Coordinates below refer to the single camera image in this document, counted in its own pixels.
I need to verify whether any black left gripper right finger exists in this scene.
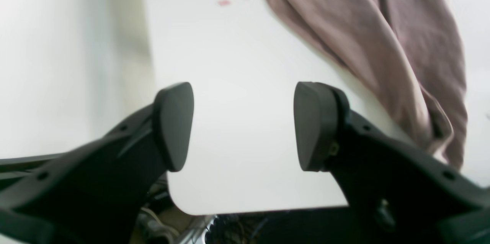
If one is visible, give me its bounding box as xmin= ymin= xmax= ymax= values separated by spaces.
xmin=294 ymin=82 xmax=490 ymax=244

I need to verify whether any dusty pink T-shirt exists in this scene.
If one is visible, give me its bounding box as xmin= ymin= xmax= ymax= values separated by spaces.
xmin=266 ymin=0 xmax=468 ymax=170

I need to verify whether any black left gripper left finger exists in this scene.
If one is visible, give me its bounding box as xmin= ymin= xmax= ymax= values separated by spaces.
xmin=0 ymin=82 xmax=194 ymax=244

